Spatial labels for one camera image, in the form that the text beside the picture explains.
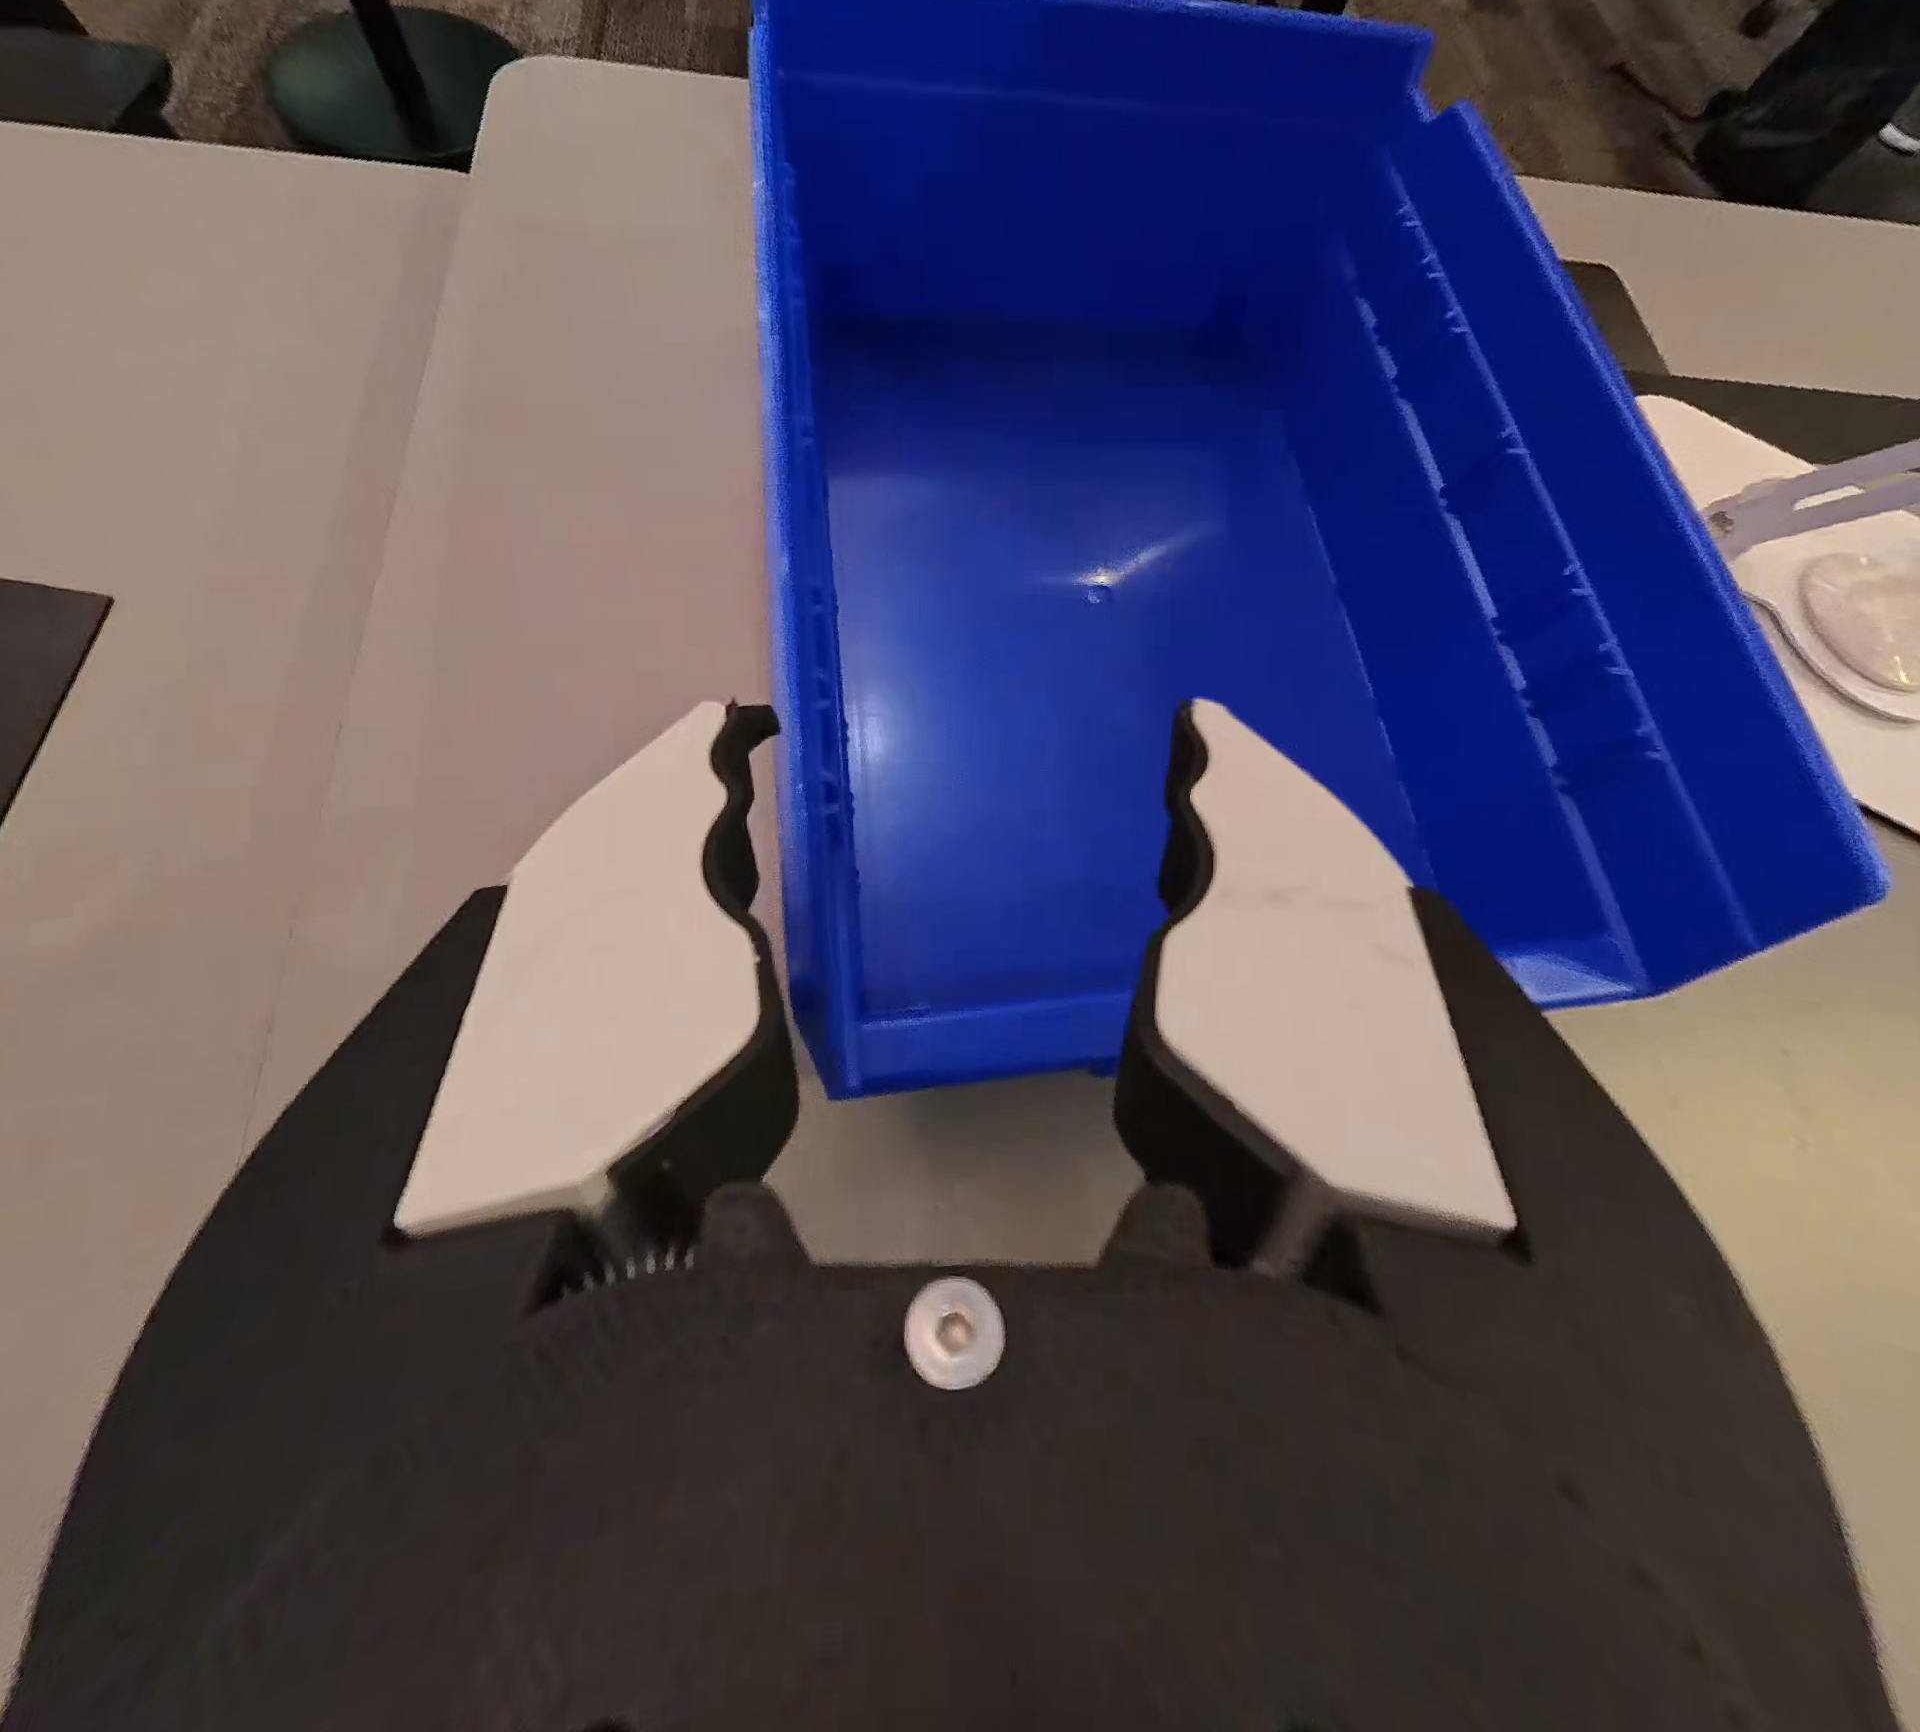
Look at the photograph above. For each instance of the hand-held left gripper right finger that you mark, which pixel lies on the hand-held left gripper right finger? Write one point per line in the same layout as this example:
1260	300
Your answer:
1320	1027

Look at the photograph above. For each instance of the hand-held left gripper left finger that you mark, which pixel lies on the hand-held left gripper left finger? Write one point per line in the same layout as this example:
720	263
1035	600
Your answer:
600	1012

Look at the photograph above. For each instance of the blue plastic bin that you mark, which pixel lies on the blue plastic bin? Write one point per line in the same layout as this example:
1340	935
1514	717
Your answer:
1124	487

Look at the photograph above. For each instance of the grey desk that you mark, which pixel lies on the grey desk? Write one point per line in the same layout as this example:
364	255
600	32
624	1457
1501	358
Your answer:
451	563

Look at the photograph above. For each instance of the instruction sheet on stand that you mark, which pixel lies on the instruction sheet on stand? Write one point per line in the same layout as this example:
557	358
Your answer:
1694	442

